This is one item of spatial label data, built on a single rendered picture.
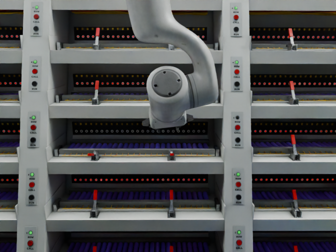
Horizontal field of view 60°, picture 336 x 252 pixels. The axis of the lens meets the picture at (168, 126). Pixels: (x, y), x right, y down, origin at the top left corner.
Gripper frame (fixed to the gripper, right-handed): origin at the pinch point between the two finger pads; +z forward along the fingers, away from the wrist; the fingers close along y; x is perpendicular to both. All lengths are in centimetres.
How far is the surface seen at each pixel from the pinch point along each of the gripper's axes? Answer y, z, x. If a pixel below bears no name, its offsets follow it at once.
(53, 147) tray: 41.2, 17.1, -1.8
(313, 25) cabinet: -67, 22, -43
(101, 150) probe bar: 24.3, 17.5, 1.4
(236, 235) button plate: -19.0, 19.4, 35.6
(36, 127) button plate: 44.4, 10.8, -7.8
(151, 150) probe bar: 6.4, 17.8, 3.6
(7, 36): 60, 19, -51
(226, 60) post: -23.2, 6.8, -22.9
